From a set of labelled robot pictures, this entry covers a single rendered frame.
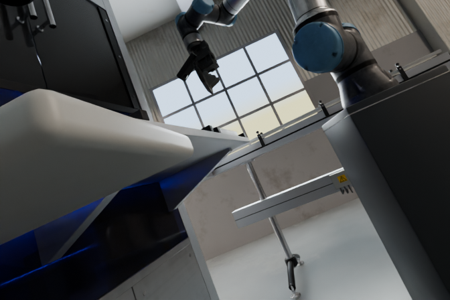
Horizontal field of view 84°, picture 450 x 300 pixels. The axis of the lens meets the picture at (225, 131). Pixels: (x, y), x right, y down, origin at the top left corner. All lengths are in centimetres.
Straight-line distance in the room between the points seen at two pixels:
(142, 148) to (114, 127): 4
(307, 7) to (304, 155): 274
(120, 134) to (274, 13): 388
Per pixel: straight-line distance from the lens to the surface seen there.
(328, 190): 176
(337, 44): 66
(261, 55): 366
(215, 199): 336
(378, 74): 79
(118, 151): 17
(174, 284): 102
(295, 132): 172
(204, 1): 104
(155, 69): 393
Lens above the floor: 73
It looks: 12 degrees up
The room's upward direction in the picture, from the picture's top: 23 degrees counter-clockwise
